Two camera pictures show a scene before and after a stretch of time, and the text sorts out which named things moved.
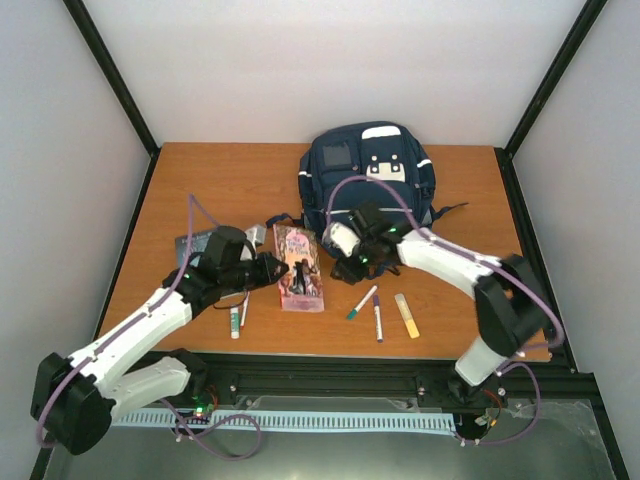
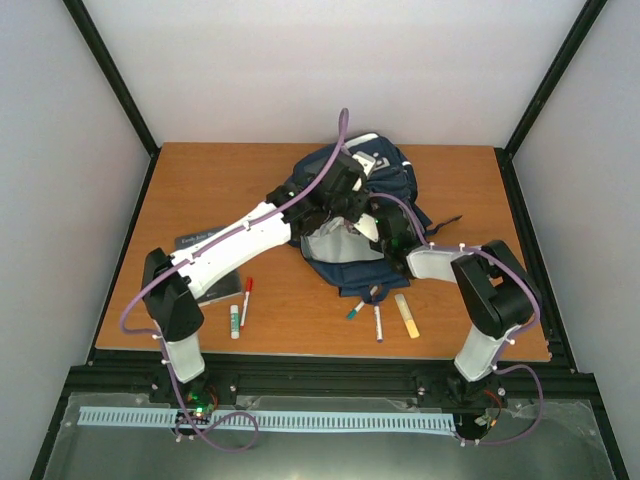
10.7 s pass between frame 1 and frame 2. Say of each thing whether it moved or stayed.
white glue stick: stayed
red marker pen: stayed
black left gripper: moved
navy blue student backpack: moved
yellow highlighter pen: stayed
